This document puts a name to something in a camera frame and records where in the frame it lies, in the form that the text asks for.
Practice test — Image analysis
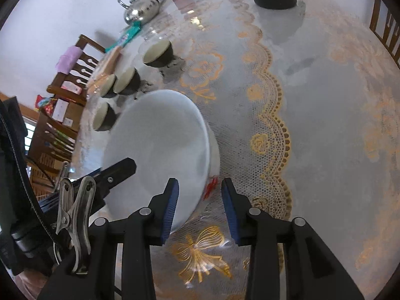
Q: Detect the large white floral bowl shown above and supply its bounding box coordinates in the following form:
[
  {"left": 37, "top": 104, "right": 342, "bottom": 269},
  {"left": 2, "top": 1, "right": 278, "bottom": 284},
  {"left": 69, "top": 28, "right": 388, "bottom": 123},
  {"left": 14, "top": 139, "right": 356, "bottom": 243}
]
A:
[{"left": 102, "top": 89, "right": 220, "bottom": 231}]

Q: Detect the steel clip on right gripper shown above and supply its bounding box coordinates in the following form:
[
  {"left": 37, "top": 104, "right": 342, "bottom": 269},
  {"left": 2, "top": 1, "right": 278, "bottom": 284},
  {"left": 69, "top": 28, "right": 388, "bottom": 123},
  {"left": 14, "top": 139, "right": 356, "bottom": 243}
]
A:
[{"left": 53, "top": 176, "right": 96, "bottom": 275}]

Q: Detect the dark small tea bowl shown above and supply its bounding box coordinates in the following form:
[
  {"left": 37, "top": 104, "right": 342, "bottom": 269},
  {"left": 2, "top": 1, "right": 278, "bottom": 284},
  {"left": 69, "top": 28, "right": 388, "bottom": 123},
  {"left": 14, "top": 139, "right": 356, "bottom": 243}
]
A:
[
  {"left": 113, "top": 67, "right": 141, "bottom": 96},
  {"left": 99, "top": 74, "right": 117, "bottom": 99},
  {"left": 93, "top": 102, "right": 117, "bottom": 132},
  {"left": 142, "top": 39, "right": 174, "bottom": 68}
]

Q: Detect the wooden chair with purple cloth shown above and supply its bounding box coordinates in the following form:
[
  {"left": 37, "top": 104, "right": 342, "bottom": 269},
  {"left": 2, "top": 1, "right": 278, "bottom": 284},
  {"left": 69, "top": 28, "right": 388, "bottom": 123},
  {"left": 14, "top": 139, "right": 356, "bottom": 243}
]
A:
[{"left": 46, "top": 34, "right": 105, "bottom": 106}]

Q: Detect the purple cloth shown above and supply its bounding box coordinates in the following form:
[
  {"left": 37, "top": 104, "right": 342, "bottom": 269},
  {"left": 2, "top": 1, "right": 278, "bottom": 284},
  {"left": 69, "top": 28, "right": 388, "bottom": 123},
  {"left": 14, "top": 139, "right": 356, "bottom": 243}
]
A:
[{"left": 55, "top": 46, "right": 83, "bottom": 75}]

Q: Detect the teal packaged item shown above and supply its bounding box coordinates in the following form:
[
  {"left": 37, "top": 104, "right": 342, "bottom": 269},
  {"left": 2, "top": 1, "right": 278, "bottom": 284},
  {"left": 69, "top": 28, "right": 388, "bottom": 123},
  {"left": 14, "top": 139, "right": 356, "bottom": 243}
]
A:
[{"left": 105, "top": 21, "right": 142, "bottom": 53}]

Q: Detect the steel kettle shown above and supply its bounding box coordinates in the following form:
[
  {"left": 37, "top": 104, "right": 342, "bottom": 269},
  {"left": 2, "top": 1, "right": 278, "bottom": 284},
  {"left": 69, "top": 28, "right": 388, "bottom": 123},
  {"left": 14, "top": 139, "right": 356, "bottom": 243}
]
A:
[{"left": 117, "top": 0, "right": 161, "bottom": 26}]

